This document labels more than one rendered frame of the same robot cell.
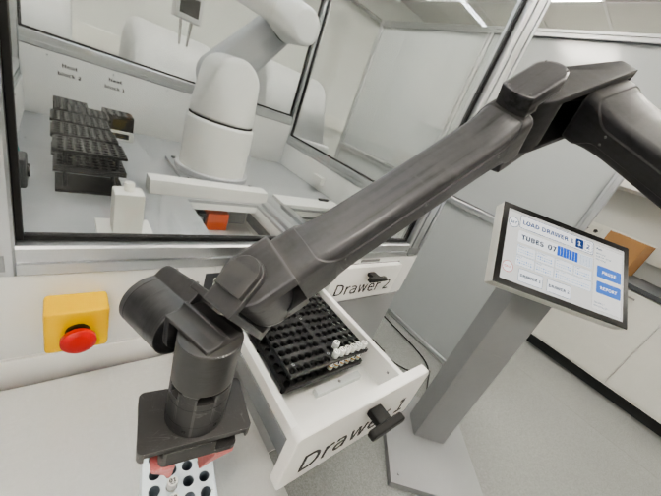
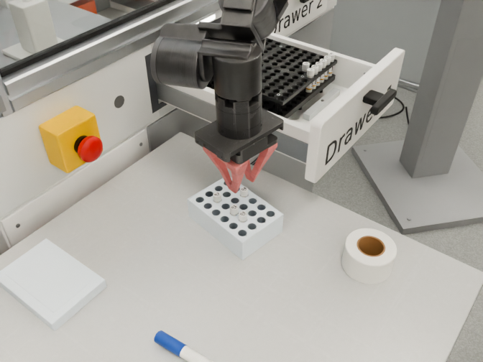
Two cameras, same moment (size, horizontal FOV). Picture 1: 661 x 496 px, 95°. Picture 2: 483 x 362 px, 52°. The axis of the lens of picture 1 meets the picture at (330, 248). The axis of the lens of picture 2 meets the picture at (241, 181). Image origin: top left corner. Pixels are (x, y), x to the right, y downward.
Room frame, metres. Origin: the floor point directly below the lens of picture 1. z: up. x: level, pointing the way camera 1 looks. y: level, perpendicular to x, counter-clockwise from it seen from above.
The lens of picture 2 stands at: (-0.32, 0.13, 1.32)
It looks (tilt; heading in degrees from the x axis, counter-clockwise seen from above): 41 degrees down; 353
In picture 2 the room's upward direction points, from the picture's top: straight up
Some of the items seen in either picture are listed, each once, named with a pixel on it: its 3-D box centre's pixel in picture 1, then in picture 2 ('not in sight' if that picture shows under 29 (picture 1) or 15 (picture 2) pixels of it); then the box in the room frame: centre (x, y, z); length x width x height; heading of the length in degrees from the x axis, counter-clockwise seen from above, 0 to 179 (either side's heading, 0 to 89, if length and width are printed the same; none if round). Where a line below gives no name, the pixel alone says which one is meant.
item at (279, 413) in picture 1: (292, 329); (253, 77); (0.49, 0.01, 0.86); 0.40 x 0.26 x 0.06; 46
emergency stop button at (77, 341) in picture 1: (78, 338); (88, 147); (0.29, 0.28, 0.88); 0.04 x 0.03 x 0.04; 136
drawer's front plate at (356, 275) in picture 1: (364, 280); (294, 6); (0.80, -0.13, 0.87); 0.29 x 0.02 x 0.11; 136
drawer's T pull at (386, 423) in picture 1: (381, 418); (376, 99); (0.33, -0.16, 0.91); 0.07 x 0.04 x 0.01; 136
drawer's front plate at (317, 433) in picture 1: (361, 416); (358, 110); (0.35, -0.14, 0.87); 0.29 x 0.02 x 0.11; 136
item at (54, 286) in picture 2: not in sight; (49, 281); (0.14, 0.34, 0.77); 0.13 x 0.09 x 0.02; 47
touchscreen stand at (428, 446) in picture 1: (478, 371); (463, 67); (1.11, -0.79, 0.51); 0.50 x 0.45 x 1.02; 4
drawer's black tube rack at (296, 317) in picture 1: (295, 331); (257, 77); (0.48, 0.00, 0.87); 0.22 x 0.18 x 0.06; 46
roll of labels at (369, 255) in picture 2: not in sight; (368, 255); (0.12, -0.10, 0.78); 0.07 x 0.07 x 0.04
